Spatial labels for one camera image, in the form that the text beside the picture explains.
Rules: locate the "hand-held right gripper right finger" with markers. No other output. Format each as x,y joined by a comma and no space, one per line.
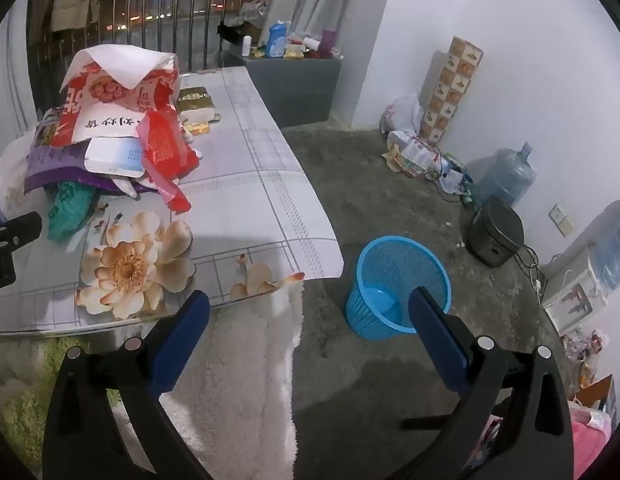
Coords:
439,345

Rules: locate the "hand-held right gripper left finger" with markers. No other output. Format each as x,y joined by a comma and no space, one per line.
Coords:
180,345

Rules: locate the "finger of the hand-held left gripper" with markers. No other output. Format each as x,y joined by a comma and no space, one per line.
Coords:
20,230
0,275

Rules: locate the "purple snack bag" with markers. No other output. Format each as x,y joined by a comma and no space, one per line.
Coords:
50,165

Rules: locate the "blue plastic wastebasket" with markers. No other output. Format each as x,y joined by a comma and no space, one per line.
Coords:
404,260

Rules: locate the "white plastic bag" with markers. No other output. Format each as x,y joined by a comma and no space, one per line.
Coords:
402,112
10,180

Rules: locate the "green packet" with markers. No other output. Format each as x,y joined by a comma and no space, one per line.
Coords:
65,205

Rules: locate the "white shaggy rug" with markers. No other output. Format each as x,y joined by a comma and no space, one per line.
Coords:
240,385

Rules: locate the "printed snack packet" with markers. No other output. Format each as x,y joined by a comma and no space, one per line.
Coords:
50,127

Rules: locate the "white and blue carton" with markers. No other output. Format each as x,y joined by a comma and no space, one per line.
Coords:
115,155

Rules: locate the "black rice cooker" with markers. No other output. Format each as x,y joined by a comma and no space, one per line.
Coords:
494,232

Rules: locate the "green shaggy rug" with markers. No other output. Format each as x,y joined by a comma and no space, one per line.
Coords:
20,410

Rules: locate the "white water dispenser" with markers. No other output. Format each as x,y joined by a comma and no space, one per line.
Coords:
572,295

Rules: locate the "green bottle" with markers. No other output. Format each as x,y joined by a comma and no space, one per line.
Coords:
468,195

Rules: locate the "table with floral cloth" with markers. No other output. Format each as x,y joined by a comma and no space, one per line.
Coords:
240,195

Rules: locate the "brown cardboard box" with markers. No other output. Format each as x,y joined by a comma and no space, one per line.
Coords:
597,392

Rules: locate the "red and white paper bag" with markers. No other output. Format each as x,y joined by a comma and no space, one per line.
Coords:
110,90

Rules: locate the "red plastic wrapper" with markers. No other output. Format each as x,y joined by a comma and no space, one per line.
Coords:
165,145

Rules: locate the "pink cloth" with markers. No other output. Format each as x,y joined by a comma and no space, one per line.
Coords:
589,445

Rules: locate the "blue water jug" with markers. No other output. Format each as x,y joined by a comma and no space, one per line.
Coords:
507,177

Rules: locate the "pile of paper packaging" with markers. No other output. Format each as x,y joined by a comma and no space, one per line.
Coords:
412,155

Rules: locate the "dispenser water bottle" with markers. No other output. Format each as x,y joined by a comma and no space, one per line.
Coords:
612,250

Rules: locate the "golden packet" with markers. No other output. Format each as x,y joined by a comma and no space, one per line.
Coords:
195,102

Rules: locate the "tall patterned box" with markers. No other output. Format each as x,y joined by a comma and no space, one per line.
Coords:
452,90

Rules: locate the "metal balcony railing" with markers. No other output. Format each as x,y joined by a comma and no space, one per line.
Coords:
190,20

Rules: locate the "grey cabinet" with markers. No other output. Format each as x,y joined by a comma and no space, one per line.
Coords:
300,90

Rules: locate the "dark cloth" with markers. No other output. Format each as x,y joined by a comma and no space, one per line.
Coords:
227,31

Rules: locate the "small white bottle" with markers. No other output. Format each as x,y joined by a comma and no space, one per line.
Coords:
247,46

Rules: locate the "blue detergent bottle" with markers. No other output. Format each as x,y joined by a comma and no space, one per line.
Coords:
277,40

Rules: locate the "purple bottle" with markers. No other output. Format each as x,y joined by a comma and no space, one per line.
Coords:
329,42

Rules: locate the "wall socket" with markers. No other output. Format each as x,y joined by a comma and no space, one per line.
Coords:
561,219

